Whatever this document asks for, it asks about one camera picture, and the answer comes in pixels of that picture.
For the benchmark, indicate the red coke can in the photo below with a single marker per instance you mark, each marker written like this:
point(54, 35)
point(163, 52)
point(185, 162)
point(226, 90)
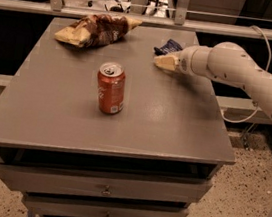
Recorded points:
point(111, 86)

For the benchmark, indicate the grey metal railing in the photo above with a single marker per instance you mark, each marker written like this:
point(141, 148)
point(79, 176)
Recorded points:
point(136, 13)

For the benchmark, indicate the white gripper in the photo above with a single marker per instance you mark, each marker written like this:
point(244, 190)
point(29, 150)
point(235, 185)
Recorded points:
point(183, 63)

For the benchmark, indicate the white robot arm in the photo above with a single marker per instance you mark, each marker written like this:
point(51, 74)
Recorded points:
point(226, 63)

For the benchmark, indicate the grey drawer cabinet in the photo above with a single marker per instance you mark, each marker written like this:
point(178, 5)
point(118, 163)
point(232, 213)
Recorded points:
point(104, 133)

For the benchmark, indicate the top grey drawer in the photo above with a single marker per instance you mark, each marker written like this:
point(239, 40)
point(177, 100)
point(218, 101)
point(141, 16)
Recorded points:
point(103, 184)

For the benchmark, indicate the middle grey drawer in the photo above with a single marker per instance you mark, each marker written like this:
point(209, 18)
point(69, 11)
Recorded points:
point(90, 208)

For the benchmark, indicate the brown chip bag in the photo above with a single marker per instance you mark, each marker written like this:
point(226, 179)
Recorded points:
point(96, 30)

